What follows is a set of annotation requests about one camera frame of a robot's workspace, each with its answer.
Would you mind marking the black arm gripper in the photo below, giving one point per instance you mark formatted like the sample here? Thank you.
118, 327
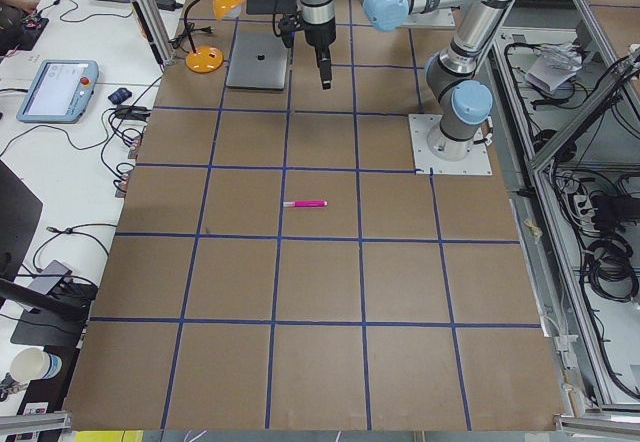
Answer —
318, 35

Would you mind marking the black mousepad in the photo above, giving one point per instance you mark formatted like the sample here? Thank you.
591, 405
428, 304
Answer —
268, 7

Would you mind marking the pink highlighter pen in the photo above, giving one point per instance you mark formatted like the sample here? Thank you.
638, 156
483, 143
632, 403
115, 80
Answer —
305, 204

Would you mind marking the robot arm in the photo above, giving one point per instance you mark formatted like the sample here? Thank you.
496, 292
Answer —
450, 72

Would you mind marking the silver closed laptop notebook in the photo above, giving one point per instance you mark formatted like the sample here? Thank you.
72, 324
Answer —
258, 61

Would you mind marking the small dark blue mouse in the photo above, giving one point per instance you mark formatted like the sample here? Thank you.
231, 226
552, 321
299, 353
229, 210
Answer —
119, 96

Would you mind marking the black power adapter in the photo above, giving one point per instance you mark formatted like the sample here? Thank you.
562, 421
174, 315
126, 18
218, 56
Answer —
168, 5

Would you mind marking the blue teach pendant near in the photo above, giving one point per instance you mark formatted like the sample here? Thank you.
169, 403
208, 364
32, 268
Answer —
60, 92

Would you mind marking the black monitor stand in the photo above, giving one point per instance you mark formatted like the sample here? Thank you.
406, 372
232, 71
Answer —
54, 302

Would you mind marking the white paper cup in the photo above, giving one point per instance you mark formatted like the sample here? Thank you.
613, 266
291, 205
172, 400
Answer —
35, 364

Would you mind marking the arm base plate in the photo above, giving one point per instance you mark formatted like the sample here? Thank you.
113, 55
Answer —
434, 154

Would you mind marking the aluminium frame post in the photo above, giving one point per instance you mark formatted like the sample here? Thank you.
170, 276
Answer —
154, 29

